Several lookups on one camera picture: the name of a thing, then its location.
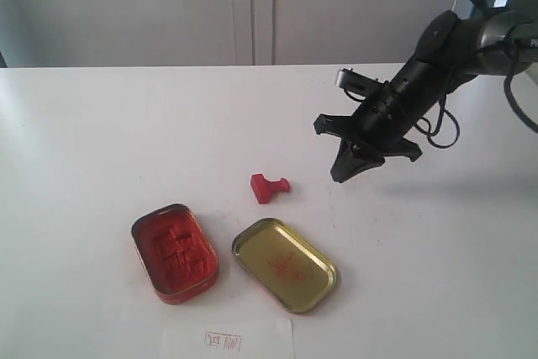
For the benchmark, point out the white cabinet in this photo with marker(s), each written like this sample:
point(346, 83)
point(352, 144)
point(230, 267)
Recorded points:
point(44, 33)

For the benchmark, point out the white paper sheet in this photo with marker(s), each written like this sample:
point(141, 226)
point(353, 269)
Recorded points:
point(262, 338)

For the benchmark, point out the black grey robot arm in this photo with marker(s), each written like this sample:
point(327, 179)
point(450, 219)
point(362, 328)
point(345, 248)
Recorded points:
point(451, 52)

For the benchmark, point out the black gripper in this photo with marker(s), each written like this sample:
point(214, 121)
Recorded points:
point(378, 125)

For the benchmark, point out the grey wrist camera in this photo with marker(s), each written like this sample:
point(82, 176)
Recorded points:
point(356, 86)

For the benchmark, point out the gold tin lid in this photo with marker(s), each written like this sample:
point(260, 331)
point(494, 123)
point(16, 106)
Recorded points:
point(286, 265)

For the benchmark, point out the red ink pad tin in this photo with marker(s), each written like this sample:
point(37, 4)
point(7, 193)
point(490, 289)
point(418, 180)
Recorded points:
point(176, 255)

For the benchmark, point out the red plastic stamp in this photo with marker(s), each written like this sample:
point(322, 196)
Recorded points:
point(264, 190)

